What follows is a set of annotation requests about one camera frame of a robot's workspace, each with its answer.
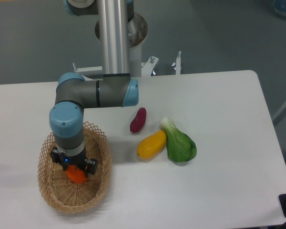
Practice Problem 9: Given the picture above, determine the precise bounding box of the woven wicker basket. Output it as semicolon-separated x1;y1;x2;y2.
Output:
38;122;112;214

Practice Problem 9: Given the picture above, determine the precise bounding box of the yellow mango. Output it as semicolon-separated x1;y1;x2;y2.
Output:
136;130;166;160

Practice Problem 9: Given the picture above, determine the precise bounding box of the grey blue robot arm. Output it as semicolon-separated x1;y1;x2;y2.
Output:
49;0;139;176

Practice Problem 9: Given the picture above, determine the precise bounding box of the green bok choy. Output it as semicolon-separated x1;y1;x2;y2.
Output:
159;116;197;163

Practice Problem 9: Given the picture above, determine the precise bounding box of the white metal bracket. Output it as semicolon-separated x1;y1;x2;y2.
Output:
172;51;183;75

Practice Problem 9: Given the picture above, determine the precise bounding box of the purple sweet potato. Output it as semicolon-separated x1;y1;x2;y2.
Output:
130;107;147;134

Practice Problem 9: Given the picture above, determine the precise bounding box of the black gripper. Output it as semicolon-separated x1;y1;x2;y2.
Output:
50;147;98;177

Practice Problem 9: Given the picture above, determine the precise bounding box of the orange fruit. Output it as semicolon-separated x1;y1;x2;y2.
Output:
65;165;87;184

